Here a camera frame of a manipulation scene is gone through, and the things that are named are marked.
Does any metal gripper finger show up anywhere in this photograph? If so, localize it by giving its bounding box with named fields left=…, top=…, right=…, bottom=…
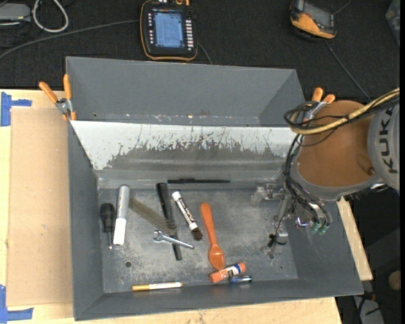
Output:
left=260, top=221, right=290, bottom=260
left=250, top=184, right=285, bottom=207

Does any orange and white glue stick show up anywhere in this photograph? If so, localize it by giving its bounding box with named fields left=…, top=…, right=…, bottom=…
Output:
left=209, top=261, right=248, bottom=284

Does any orange plastic spoon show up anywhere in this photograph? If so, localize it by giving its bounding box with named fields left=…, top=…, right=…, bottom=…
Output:
left=200, top=202, right=226, bottom=271

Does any thin black pen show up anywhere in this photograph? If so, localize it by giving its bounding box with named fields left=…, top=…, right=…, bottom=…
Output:
left=167, top=178, right=231, bottom=185

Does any white marker with brown cap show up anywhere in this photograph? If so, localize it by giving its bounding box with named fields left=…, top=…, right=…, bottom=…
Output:
left=171, top=190, right=204, bottom=241

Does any black comb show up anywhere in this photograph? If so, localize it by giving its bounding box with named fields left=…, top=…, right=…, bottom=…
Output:
left=156, top=182, right=184, bottom=261

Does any silver wrench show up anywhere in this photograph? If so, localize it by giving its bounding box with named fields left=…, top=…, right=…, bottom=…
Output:
left=153, top=229, right=195, bottom=250

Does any grey metal file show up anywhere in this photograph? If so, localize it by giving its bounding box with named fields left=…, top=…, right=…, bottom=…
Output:
left=128, top=196, right=178, bottom=238

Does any gold and white marker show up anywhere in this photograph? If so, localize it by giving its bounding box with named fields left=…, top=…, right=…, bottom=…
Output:
left=132, top=281, right=184, bottom=292

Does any grey metal bin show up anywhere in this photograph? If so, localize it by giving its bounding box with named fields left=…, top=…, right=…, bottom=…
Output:
left=64, top=55, right=365, bottom=322

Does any silver and white marker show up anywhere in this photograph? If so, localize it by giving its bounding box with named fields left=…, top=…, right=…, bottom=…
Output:
left=112, top=184, right=131, bottom=246

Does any brown cardboard board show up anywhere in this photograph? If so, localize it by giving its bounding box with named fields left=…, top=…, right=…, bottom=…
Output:
left=5, top=106, right=76, bottom=308

